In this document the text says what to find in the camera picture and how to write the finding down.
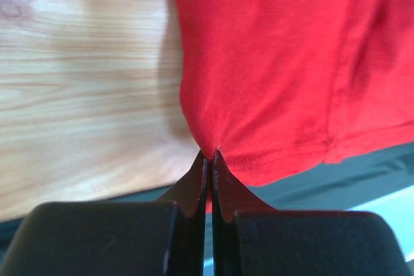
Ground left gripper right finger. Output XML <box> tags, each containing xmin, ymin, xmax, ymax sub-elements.
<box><xmin>211</xmin><ymin>152</ymin><xmax>408</xmax><ymax>276</ymax></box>

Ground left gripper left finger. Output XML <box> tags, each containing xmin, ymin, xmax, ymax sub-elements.
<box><xmin>1</xmin><ymin>154</ymin><xmax>208</xmax><ymax>276</ymax></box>

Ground red t shirt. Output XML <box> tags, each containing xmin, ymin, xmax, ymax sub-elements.
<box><xmin>170</xmin><ymin>0</ymin><xmax>414</xmax><ymax>187</ymax></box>

